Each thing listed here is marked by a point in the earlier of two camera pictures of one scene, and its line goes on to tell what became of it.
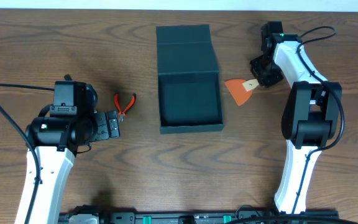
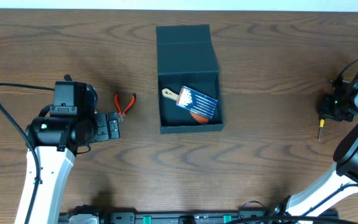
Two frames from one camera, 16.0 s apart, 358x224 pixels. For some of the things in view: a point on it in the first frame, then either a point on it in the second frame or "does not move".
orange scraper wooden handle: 238,91 → 199,118
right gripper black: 265,83 → 325,111
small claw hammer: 67,77 does not move
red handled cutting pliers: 128,106 does not move
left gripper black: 105,125 does not move
